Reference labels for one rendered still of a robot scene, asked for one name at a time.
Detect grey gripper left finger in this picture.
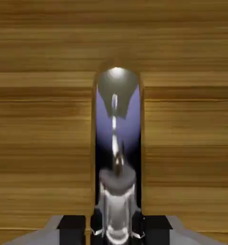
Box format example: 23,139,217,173
1,215,87,245

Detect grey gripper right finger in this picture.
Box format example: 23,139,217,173
144,215,227,245

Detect light wood cabinet door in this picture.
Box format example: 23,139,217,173
0,0,228,245

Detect curved shiny metal handle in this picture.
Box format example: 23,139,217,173
90,57,146,245

